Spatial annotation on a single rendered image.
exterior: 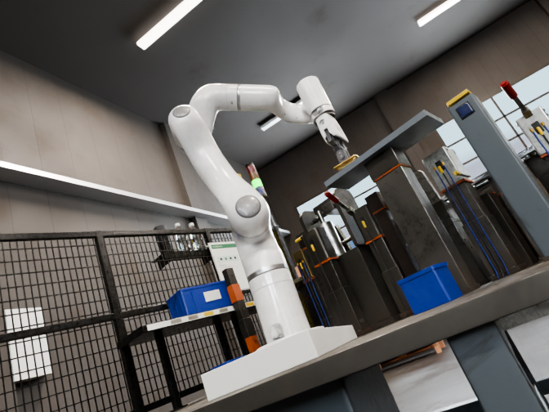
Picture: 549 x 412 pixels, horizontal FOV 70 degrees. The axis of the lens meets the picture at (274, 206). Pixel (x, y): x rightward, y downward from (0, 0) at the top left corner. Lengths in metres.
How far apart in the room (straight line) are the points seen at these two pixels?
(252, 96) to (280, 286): 0.66
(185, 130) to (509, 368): 1.00
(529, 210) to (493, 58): 8.28
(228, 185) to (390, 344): 0.67
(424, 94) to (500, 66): 1.43
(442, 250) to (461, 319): 0.47
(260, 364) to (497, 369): 0.50
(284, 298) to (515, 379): 0.54
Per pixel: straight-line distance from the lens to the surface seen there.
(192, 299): 1.86
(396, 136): 1.17
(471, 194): 1.29
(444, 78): 9.20
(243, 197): 1.10
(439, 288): 1.04
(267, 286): 1.06
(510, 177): 1.11
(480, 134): 1.13
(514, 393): 0.75
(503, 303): 0.69
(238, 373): 1.02
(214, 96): 1.40
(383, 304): 1.36
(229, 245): 2.38
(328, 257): 1.36
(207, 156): 1.24
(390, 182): 1.20
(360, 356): 0.73
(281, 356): 0.96
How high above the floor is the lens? 0.72
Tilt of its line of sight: 20 degrees up
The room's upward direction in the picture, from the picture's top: 23 degrees counter-clockwise
